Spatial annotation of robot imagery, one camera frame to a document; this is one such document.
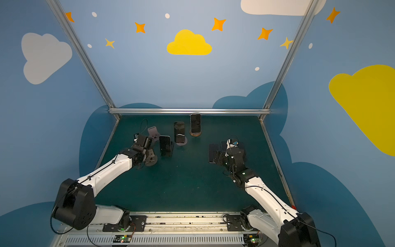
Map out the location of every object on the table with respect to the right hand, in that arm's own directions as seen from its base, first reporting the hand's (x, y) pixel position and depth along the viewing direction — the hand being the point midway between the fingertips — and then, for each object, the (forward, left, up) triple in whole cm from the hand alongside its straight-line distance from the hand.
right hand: (220, 151), depth 83 cm
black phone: (+18, +26, -7) cm, 32 cm away
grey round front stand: (+17, +45, -9) cm, 49 cm away
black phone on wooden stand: (+32, +17, -13) cm, 39 cm away
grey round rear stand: (+13, +25, -15) cm, 32 cm away
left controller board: (-41, +46, -15) cm, 63 cm away
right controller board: (-38, -15, -16) cm, 44 cm away
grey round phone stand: (-3, +40, -6) cm, 40 cm away
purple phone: (+12, +3, -16) cm, 20 cm away
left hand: (+1, +41, -4) cm, 41 cm away
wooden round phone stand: (+24, +17, -16) cm, 33 cm away
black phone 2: (+14, -4, -15) cm, 21 cm away
